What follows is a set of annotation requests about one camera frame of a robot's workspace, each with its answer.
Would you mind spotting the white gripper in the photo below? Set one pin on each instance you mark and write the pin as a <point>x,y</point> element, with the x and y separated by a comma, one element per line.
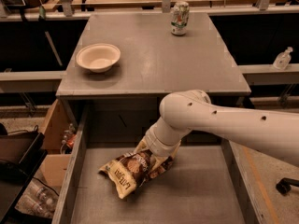
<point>160,145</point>

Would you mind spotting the brown chip bag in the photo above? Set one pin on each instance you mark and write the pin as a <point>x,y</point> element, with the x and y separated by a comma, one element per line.
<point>132,169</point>

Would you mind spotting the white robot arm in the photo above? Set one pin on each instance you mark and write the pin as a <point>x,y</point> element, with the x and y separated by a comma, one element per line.
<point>271,132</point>

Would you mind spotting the grey open drawer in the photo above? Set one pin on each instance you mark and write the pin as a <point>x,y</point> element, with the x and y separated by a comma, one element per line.
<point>208,184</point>

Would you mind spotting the grey cabinet counter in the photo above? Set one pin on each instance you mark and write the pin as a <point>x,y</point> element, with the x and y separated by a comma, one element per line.
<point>153,61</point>

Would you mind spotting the white paper bowl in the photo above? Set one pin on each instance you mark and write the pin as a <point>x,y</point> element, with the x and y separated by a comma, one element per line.
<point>98,58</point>

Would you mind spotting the cardboard box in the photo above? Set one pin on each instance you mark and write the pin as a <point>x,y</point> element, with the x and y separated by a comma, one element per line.
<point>55,164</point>

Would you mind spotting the green white soda can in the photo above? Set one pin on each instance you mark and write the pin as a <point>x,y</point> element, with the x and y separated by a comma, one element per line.
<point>180,18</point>

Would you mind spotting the black chair caster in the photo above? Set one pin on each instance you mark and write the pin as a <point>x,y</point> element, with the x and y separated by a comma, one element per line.
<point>284,186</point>

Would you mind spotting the plastic water bottles pack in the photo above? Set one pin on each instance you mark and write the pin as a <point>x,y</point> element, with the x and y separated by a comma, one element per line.
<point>38,200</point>

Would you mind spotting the clear sanitizer pump bottle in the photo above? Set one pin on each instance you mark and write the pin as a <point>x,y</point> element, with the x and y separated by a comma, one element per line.
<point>283,59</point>

